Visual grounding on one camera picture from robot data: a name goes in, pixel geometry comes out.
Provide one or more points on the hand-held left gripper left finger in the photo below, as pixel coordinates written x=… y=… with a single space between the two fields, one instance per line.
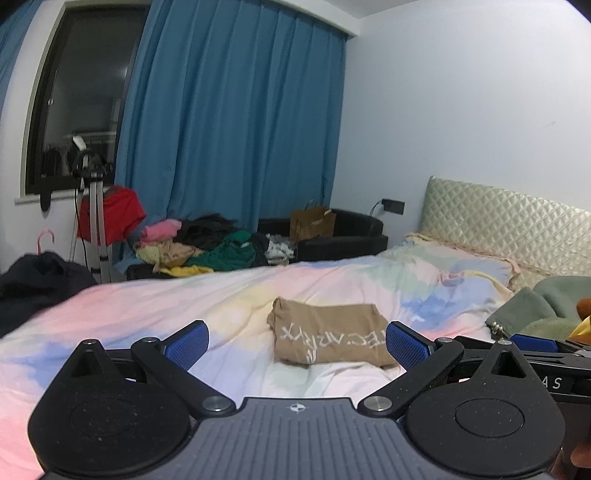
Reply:
x=187 y=344

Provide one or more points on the black object under window sill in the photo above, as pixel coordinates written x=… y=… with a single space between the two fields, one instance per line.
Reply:
x=46 y=201

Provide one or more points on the quilted cream headboard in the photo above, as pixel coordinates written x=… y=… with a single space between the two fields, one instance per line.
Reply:
x=508 y=230

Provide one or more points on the black armchair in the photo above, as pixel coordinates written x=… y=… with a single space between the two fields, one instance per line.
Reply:
x=341 y=247

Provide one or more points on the dark navy garment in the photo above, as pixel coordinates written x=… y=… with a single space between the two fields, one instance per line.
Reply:
x=41 y=286

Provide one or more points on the black wall charger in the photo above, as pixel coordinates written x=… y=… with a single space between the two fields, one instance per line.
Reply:
x=392 y=206

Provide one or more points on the pink clothes hanger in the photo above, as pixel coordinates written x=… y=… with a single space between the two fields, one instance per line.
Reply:
x=40 y=242

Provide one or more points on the pink garment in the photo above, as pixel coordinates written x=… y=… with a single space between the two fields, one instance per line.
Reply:
x=161 y=230

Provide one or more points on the green garment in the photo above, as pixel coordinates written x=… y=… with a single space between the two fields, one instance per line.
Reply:
x=226 y=254

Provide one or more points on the black garment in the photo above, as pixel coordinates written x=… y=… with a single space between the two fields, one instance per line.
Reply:
x=207 y=228

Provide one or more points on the tan printed t-shirt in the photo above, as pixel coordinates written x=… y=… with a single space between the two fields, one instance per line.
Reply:
x=323 y=332

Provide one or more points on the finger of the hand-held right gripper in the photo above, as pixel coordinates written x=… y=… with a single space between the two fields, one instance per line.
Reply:
x=533 y=342

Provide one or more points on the dark framed window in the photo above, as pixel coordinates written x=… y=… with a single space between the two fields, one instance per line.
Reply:
x=78 y=92

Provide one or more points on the white patterned garment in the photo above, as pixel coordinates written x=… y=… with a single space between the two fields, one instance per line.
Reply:
x=279 y=249

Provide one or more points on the narrow blue curtain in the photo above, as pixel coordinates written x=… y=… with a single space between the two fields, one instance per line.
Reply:
x=9 y=55

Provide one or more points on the wide blue curtain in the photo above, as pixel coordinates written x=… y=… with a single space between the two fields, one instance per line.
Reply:
x=231 y=115

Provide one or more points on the orange plush toy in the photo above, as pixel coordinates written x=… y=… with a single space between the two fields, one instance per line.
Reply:
x=582 y=323

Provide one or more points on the beige crumpled garment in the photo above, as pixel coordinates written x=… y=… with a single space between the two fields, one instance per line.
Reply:
x=178 y=251

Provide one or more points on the pastel pillow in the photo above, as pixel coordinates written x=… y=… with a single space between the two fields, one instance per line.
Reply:
x=461 y=263

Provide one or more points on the silver tripod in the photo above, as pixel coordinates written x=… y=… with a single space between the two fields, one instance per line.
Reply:
x=99 y=221

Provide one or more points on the red shorts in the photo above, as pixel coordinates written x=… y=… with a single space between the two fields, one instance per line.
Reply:
x=120 y=212

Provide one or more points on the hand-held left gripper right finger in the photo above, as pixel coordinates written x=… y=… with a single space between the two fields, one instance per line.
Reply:
x=406 y=344

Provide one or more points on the yellow-green garment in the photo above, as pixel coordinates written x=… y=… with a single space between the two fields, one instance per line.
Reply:
x=145 y=251

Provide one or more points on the brown paper bag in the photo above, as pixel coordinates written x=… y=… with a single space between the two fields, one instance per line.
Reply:
x=314 y=224

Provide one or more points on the green blanket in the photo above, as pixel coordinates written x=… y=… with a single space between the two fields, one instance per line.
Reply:
x=545 y=304

